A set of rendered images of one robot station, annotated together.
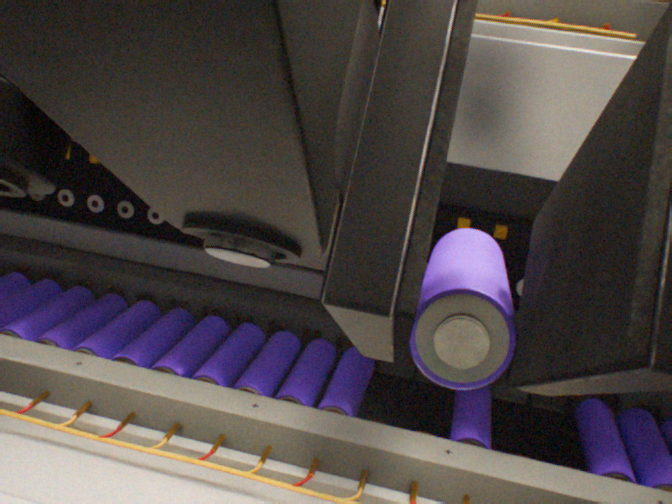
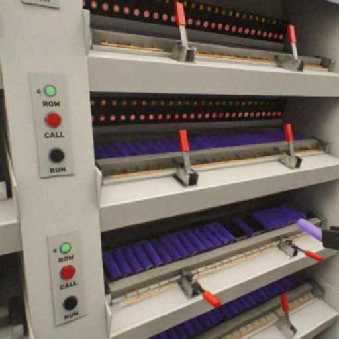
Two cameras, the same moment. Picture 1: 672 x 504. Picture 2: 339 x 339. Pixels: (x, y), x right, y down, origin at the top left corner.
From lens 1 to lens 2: 0.53 m
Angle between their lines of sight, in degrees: 42
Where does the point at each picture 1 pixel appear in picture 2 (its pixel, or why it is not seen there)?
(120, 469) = (220, 273)
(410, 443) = (253, 240)
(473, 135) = (269, 190)
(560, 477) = (272, 234)
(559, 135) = (279, 186)
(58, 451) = (208, 277)
